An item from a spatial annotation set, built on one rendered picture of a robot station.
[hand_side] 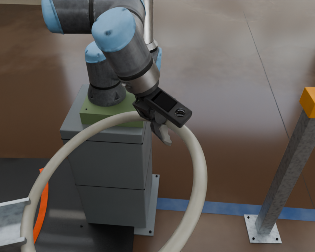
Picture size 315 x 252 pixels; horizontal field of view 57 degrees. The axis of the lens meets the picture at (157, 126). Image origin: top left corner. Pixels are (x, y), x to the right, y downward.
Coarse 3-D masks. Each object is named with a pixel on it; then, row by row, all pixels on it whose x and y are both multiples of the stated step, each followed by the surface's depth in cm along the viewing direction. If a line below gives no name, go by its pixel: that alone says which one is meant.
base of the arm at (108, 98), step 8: (88, 88) 143; (96, 88) 136; (104, 88) 135; (112, 88) 136; (120, 88) 140; (88, 96) 142; (96, 96) 138; (104, 96) 137; (112, 96) 138; (120, 96) 141; (96, 104) 140; (104, 104) 139; (112, 104) 140
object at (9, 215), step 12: (0, 204) 74; (12, 204) 74; (24, 204) 75; (0, 216) 76; (12, 216) 76; (0, 228) 74; (12, 228) 73; (0, 240) 71; (12, 240) 66; (24, 240) 67
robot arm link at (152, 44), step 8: (144, 0) 112; (152, 0) 115; (152, 8) 117; (152, 16) 119; (144, 24) 118; (152, 24) 121; (144, 32) 120; (152, 32) 123; (144, 40) 122; (152, 40) 125; (152, 48) 124; (160, 48) 130; (152, 56) 126; (160, 56) 127; (160, 64) 127
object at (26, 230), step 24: (120, 120) 84; (144, 120) 82; (168, 120) 76; (72, 144) 85; (192, 144) 67; (48, 168) 82; (192, 192) 60; (24, 216) 73; (192, 216) 56; (168, 240) 55
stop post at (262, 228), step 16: (304, 96) 125; (304, 112) 128; (304, 128) 128; (288, 144) 144; (304, 144) 134; (288, 160) 144; (304, 160) 141; (288, 176) 149; (272, 192) 164; (288, 192) 158; (272, 208) 169; (256, 224) 191; (272, 224) 180; (256, 240) 185; (272, 240) 185
